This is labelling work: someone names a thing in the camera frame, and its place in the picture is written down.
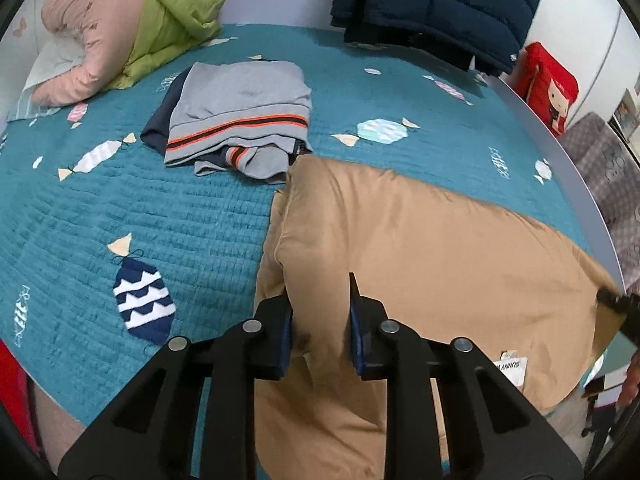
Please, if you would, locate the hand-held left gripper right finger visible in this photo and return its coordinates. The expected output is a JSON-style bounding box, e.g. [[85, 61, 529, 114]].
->
[[349, 272, 583, 480]]

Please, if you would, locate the pink checked printed cloth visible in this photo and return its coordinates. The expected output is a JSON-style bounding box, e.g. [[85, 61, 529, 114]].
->
[[560, 112, 640, 281]]

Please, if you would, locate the tan snap-button jacket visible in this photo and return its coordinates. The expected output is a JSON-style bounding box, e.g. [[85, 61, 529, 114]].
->
[[252, 155, 626, 480]]

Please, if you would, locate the navy folded garment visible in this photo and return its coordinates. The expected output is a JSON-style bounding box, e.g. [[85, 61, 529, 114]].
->
[[140, 71, 193, 157]]

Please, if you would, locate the navy puffer jacket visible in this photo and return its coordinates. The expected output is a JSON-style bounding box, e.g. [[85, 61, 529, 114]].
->
[[330, 0, 548, 77]]

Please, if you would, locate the red cloth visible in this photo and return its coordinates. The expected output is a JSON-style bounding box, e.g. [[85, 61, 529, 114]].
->
[[0, 340, 43, 461]]

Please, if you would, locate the green quilt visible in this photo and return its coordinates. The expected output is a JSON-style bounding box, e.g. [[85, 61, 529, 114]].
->
[[65, 0, 232, 92]]

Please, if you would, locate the red cat cushion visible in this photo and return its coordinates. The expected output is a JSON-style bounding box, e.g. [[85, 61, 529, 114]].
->
[[512, 42, 581, 136]]

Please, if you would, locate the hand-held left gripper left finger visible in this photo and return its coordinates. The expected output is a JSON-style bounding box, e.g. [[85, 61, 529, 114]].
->
[[57, 295, 294, 480]]

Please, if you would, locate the grey orange-striped sweater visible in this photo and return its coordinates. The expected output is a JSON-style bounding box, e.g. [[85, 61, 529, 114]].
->
[[164, 60, 314, 184]]

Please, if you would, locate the teal quilted bed blanket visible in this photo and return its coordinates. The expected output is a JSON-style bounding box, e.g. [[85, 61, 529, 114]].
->
[[0, 22, 601, 441]]

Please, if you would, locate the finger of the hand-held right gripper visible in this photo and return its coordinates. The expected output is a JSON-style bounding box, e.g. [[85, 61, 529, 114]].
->
[[597, 286, 640, 346]]

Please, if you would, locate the white bed frame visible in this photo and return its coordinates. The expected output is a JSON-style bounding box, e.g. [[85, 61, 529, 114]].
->
[[487, 77, 626, 292]]

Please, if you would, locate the white pillow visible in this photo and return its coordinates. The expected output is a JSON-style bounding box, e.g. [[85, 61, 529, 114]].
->
[[7, 40, 86, 122]]

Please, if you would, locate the pink pillow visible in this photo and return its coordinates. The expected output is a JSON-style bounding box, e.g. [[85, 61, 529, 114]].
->
[[30, 0, 151, 108]]

